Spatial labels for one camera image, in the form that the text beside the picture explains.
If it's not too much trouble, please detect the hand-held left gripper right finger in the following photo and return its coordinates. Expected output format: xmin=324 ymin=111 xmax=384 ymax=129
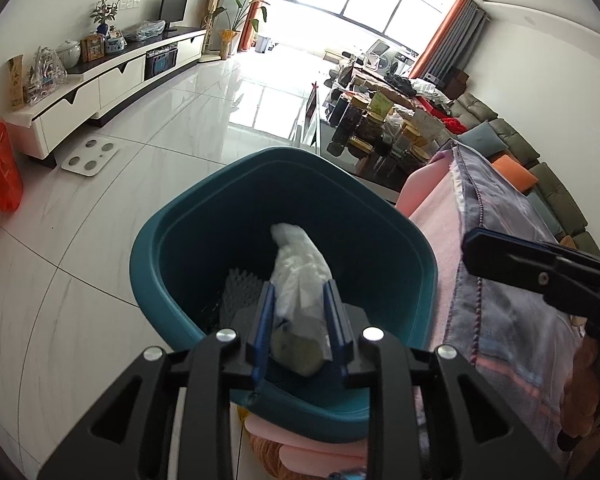
xmin=322 ymin=280 xmax=563 ymax=480

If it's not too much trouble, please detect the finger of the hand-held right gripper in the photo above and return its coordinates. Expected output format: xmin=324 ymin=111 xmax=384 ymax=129
xmin=462 ymin=227 xmax=600 ymax=342

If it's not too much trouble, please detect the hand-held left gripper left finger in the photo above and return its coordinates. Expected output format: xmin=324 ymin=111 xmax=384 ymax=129
xmin=37 ymin=281 xmax=277 ymax=480

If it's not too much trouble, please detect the white cloth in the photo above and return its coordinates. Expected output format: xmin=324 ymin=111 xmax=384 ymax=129
xmin=269 ymin=223 xmax=333 ymax=377

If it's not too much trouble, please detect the teal plastic bin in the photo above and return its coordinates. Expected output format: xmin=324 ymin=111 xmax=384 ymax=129
xmin=129 ymin=146 xmax=438 ymax=445

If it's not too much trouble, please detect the grey foam sheet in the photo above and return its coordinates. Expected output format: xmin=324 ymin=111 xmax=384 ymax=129
xmin=220 ymin=267 xmax=265 ymax=328

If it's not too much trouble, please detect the green leather sofa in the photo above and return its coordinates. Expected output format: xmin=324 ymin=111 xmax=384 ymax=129
xmin=450 ymin=92 xmax=600 ymax=261

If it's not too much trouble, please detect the grey blanket with pink stripes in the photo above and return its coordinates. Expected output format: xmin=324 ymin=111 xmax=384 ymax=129
xmin=450 ymin=141 xmax=588 ymax=471

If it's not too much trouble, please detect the pink cloth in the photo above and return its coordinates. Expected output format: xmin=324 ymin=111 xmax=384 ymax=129
xmin=397 ymin=160 xmax=476 ymax=356

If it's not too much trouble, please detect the pink and orange plush cushion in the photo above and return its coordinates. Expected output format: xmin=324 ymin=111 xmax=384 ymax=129
xmin=237 ymin=405 xmax=371 ymax=480

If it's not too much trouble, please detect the blue grey cushion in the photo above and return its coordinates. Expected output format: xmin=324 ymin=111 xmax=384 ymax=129
xmin=457 ymin=121 xmax=512 ymax=161

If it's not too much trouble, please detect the red cloth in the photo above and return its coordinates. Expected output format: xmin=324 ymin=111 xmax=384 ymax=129
xmin=440 ymin=115 xmax=468 ymax=136

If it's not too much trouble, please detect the black top coffee table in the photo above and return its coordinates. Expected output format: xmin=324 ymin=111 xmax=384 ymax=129
xmin=287 ymin=77 xmax=406 ymax=206

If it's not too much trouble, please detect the beige paper bag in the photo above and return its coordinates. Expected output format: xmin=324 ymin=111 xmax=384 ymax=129
xmin=415 ymin=107 xmax=451 ymax=143

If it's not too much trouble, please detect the grey curtain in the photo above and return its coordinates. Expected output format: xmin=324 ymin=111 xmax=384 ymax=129
xmin=425 ymin=2 xmax=491 ymax=86

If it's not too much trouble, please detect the group of glass jars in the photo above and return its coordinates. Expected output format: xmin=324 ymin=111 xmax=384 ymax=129
xmin=327 ymin=87 xmax=431 ymax=176

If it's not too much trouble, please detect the orange curtain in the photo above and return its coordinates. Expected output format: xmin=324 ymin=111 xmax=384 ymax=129
xmin=237 ymin=0 xmax=277 ymax=53
xmin=409 ymin=0 xmax=473 ymax=81

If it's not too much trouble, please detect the black clothing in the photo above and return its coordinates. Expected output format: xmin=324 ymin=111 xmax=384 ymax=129
xmin=384 ymin=72 xmax=418 ymax=96

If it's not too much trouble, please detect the white washing machine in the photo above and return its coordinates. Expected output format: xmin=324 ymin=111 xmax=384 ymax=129
xmin=365 ymin=39 xmax=416 ymax=78

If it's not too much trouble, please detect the white bathroom scale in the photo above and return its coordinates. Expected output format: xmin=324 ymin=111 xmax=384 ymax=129
xmin=61 ymin=139 xmax=121 ymax=177

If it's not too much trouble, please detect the dark storage basket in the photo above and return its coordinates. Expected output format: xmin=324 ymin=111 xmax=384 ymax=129
xmin=144 ymin=42 xmax=178 ymax=81

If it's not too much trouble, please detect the tall leafy plant yellow pot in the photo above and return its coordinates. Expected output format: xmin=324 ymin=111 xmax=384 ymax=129
xmin=215 ymin=0 xmax=271 ymax=58

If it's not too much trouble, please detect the white TV cabinet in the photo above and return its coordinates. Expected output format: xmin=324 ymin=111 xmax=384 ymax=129
xmin=2 ymin=27 xmax=208 ymax=161

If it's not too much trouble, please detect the orange plastic bag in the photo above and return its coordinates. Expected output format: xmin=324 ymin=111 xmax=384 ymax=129
xmin=0 ymin=119 xmax=23 ymax=212

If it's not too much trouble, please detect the plastic wrapped bundle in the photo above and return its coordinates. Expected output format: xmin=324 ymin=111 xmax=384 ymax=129
xmin=122 ymin=19 xmax=167 ymax=42

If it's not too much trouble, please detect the black monitor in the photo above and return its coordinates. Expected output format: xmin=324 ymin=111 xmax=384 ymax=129
xmin=160 ymin=0 xmax=189 ymax=32

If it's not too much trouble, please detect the clear bag with model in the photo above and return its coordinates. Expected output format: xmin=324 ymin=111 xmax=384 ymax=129
xmin=27 ymin=46 xmax=68 ymax=106

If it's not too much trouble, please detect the white ceramic jar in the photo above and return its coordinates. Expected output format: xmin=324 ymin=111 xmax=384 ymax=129
xmin=56 ymin=40 xmax=82 ymax=68

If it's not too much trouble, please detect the tall beige box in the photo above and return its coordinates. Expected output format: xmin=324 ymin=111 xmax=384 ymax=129
xmin=7 ymin=55 xmax=28 ymax=111

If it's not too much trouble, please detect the small plant in blue vase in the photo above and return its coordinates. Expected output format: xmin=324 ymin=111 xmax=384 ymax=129
xmin=90 ymin=0 xmax=123 ymax=38

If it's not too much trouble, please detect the wooden photo frame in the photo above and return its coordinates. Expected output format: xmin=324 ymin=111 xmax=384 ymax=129
xmin=81 ymin=34 xmax=106 ymax=62

